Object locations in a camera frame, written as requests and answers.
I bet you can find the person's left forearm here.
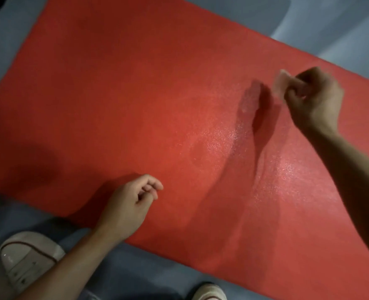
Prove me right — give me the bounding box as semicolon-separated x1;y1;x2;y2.
15;228;124;300

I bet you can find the white sneaker with red stripe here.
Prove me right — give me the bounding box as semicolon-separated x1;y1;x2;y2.
0;232;66;293

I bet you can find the person's left hand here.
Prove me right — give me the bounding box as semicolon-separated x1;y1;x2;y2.
94;174;164;242

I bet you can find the red textured mat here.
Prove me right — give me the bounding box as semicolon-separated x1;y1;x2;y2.
0;0;369;300

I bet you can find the person's right hand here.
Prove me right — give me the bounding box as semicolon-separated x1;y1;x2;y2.
284;66;345;135

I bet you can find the person's right forearm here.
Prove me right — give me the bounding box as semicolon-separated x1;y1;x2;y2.
308;126;369;272

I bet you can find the white sneaker toe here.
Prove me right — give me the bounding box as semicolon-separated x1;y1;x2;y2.
191;282;227;300

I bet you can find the small translucent plastic piece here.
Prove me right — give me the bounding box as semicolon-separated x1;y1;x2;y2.
273;69;310;99

